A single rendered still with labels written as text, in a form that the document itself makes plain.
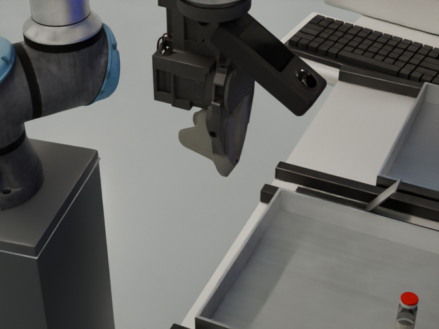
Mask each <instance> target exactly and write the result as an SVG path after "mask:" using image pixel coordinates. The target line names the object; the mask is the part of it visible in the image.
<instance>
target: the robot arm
mask: <svg viewBox="0 0 439 329"><path fill-rule="evenodd" d="M157 2H158V6H160V7H165V8H166V15H167V33H164V34H163V36H162V37H160V38H159V39H158V41H157V51H156V52H155V53H154V54H153V55H152V70H153V84H154V100H155V101H160V102H165V103H168V104H171V106H173V107H176V108H181V109H184V110H189V111H190V110H191V109H192V107H193V106H194V107H197V108H202V109H201V110H199V111H197V112H195V113H194V115H193V123H194V125H195V126H194V127H190V128H186V129H181V130H180V131H179V133H178V139H179V141H180V143H181V145H183V146H184V147H186V148H188V149H190V150H192V151H194V152H196V153H198V154H200V155H202V156H204V157H206V158H208V159H210V160H212V161H213V162H214V164H215V166H216V169H217V171H218V172H219V174H220V175H221V176H224V177H227V176H228V175H229V174H230V173H231V172H232V170H233V169H234V168H235V166H236V165H237V164H238V162H239V160H240V156H241V153H242V148H243V145H244V141H245V137H246V132H247V128H248V123H249V122H250V114H251V110H252V103H253V95H254V89H255V81H256V82H257V83H258V84H259V85H260V86H262V87H263V88H264V89H266V90H267V91H268V92H269V93H270V94H271V95H272V96H273V97H275V98H276V99H277V100H278V101H280V102H281V103H282V104H283V105H284V106H285V107H286V108H287V109H289V110H290V111H291V112H292V113H294V114H295V115H296V116H303V115H304V114H305V113H306V112H307V111H308V110H309V109H310V108H311V107H312V106H313V104H314V103H315V102H316V100H317V99H318V97H319V96H320V95H321V94H322V92H323V90H324V89H325V88H326V86H327V81H326V79H324V78H323V77H322V76H321V75H320V74H318V73H317V72H316V71H315V70H314V69H313V68H312V67H311V66H309V65H308V64H307V63H306V62H304V61H303V60H302V59H301V58H300V57H299V56H298V55H297V54H295V53H294V52H293V51H292V50H290V49H289V48H288V47H287V46H286V45H285V44H284V43H283V42H281V41H280V40H279V39H278V38H276V37H275V36H274V35H273V34H272V33H271V32H270V31H269V30H268V29H266V28H265V27H264V26H263V25H261V24H260V23H259V22H258V21H257V20H256V19H255V18H253V17H252V16H251V15H250V14H249V13H248V11H249V10H250V9H251V5H252V0H157ZM29 6H30V11H31V15H30V17H28V19H27V20H26V21H25V22H24V24H23V27H22V30H23V36H24V41H21V42H17V43H14V44H11V43H10V41H9V40H7V39H6V38H4V37H1V36H0V211H1V210H7V209H10V208H13V207H15V206H18V205H20V204H22V203H24V202H26V201H27V200H29V199H30V198H31V197H33V196H34V195H35V194H36V193H37V192H38V190H39V189H40V188H41V186H42V183H43V180H44V173H43V168H42V162H41V159H40V157H39V155H38V154H37V152H36V151H35V149H34V147H33V146H32V144H31V142H30V140H29V139H28V137H27V135H26V131H25V123H24V122H26V121H31V120H33V119H37V118H42V117H44V116H49V115H52V114H56V113H59V112H63V111H66V110H70V109H73V108H77V107H79V106H89V105H91V104H93V103H95V102H97V101H100V100H103V99H106V98H108V97H109V96H111V94H113V92H115V90H116V88H117V86H118V82H119V79H120V54H119V51H118V50H117V42H116V38H115V36H114V34H113V32H112V30H111V28H109V26H107V24H105V23H103V22H102V21H101V18H100V16H99V15H98V14H96V13H95V12H94V11H92V10H91V9H90V5H89V0H29ZM165 35H167V37H164V36H165ZM161 39H162V42H161V43H159V41H160V40H161ZM167 47H168V48H167ZM163 50H165V51H164V52H163V53H162V51H163Z"/></svg>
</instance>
